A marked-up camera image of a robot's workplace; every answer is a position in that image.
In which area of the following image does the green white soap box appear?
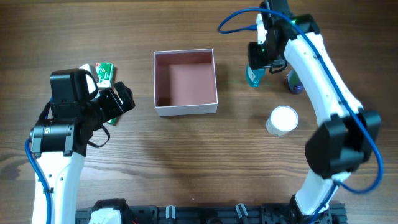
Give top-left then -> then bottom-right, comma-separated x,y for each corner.
95,63 -> 114,89

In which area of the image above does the white box pink interior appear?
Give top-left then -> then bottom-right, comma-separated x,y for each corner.
153,49 -> 218,117

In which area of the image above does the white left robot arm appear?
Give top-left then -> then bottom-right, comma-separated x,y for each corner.
25,82 -> 135,223

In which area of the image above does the dark blue clear-cap bottle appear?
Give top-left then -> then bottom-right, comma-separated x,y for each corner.
287,70 -> 304,95

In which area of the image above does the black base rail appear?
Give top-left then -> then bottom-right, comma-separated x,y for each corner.
75,198 -> 348,224

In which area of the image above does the cotton swab round container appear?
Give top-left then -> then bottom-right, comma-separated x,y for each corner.
266,105 -> 299,136

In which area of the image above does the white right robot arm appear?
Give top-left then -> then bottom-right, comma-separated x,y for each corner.
248,1 -> 384,223

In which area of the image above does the blue mouthwash bottle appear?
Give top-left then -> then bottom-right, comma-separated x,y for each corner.
246,65 -> 266,88

